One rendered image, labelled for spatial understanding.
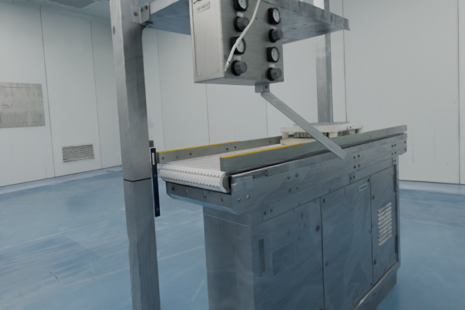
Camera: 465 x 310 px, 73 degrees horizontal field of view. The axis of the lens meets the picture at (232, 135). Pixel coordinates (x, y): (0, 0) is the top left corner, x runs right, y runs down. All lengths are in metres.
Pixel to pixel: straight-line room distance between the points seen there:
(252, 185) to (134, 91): 0.41
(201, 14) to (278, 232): 0.65
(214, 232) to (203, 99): 4.66
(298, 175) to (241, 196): 0.25
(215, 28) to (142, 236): 0.60
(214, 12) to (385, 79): 3.61
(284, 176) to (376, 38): 3.53
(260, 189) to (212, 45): 0.37
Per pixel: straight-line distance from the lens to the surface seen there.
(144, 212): 0.95
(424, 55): 4.18
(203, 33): 0.74
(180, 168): 0.86
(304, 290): 1.19
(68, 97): 6.20
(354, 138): 1.28
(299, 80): 4.56
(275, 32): 0.81
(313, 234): 1.17
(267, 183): 0.84
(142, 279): 1.00
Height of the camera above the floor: 0.96
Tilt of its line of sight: 4 degrees down
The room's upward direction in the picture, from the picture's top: 3 degrees counter-clockwise
